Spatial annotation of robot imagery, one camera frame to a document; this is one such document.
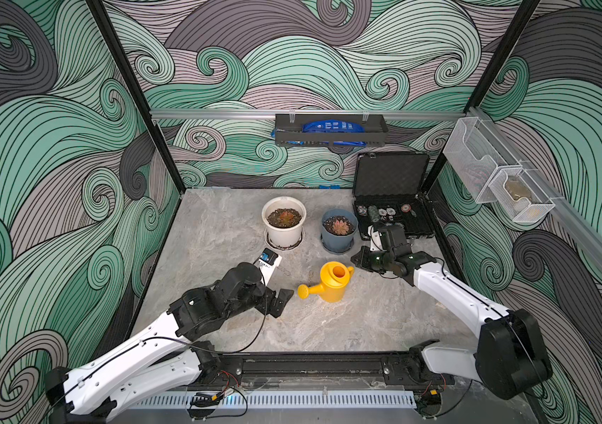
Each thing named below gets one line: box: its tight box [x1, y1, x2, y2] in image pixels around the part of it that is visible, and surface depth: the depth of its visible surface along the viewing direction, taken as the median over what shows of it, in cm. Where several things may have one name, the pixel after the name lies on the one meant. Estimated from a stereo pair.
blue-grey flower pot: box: [320, 208, 359, 253], surface depth 99 cm
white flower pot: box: [261, 196, 308, 248], surface depth 100 cm
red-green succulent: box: [267, 207, 302, 229], surface depth 100 cm
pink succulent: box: [331, 219, 350, 236], surface depth 97 cm
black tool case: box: [353, 151, 436, 240], surface depth 111 cm
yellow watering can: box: [296, 261, 355, 303], surface depth 83 cm
